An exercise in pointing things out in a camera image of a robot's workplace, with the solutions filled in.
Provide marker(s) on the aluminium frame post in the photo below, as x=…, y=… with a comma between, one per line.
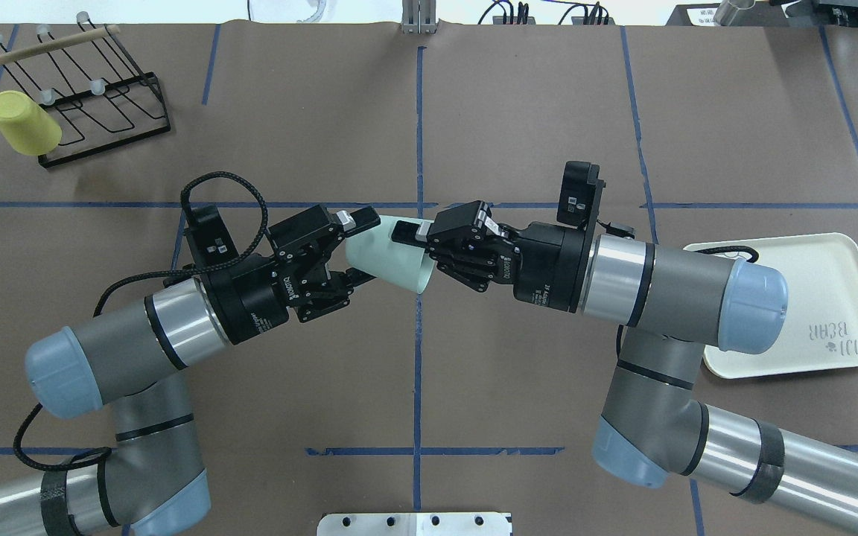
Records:
x=419, y=17

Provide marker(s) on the metal base plate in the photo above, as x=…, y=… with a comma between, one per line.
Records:
x=417, y=523

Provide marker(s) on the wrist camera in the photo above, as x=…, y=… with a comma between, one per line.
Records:
x=579, y=195
x=208, y=238

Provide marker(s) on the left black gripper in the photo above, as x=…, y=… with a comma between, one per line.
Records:
x=256, y=300

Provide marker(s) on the yellow cup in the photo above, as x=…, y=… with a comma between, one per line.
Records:
x=27, y=127

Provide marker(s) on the cream bear tray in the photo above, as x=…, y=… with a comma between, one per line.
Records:
x=821, y=327

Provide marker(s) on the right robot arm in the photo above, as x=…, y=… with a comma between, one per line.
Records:
x=743, y=309

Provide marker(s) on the pale green cup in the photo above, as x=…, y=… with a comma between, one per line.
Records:
x=374, y=252

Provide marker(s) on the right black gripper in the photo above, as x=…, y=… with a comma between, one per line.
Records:
x=546, y=266

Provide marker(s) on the metal cup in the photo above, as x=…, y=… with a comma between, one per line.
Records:
x=733, y=12

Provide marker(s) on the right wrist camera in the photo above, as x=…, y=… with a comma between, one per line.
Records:
x=579, y=195

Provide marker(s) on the black wire cup rack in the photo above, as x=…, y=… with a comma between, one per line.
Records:
x=91, y=85

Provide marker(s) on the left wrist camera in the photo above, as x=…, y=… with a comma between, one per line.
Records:
x=208, y=238

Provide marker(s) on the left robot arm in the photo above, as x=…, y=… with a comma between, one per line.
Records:
x=133, y=359

